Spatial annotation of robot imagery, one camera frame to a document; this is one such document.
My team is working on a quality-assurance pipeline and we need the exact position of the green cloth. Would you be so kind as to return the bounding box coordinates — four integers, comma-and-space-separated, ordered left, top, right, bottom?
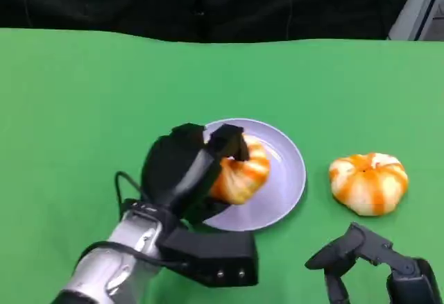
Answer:
0, 27, 444, 304

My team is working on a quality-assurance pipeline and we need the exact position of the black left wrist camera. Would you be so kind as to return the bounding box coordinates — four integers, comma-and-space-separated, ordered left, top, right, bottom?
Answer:
158, 228, 259, 289

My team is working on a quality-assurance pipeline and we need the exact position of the lilac plate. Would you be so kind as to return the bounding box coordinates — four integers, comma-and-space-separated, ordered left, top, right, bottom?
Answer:
201, 118, 307, 232

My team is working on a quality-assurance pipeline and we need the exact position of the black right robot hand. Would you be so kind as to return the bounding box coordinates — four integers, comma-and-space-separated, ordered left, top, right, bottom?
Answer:
304, 222, 444, 304

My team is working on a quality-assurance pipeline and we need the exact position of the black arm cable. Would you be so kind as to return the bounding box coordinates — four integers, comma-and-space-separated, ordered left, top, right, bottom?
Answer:
114, 171, 143, 214

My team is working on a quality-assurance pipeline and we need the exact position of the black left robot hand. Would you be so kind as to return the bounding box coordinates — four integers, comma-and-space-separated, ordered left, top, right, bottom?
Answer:
139, 122, 250, 229

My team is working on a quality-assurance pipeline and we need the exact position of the grey metal frame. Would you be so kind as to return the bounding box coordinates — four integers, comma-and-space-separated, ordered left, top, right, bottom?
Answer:
387, 0, 444, 42

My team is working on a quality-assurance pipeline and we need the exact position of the black backdrop curtain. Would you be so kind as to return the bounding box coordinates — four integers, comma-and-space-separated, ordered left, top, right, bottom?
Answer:
0, 0, 418, 44

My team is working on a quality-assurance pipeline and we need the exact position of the orange and white bread roll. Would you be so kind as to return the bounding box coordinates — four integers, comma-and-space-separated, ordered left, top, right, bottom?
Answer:
208, 135, 271, 205
328, 151, 409, 217

